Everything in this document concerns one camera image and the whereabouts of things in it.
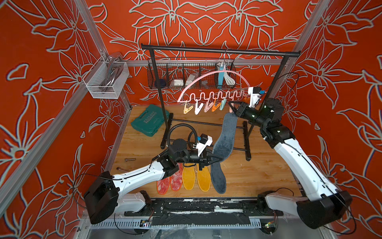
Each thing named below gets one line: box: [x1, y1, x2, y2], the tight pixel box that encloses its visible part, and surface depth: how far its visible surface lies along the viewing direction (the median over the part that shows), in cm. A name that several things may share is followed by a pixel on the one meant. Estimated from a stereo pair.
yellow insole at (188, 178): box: [182, 166, 196, 191], surface depth 83 cm
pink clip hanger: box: [177, 70, 251, 116], surface depth 64 cm
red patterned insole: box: [156, 176, 171, 196], surface depth 81 cm
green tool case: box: [130, 104, 170, 137], surface depth 106 cm
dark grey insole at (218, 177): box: [210, 162, 227, 195], surface depth 85 cm
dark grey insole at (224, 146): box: [210, 112, 238, 173], surface depth 62 cm
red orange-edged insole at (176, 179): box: [170, 162, 184, 192], surface depth 83 cm
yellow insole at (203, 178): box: [196, 163, 211, 192], surface depth 83 cm
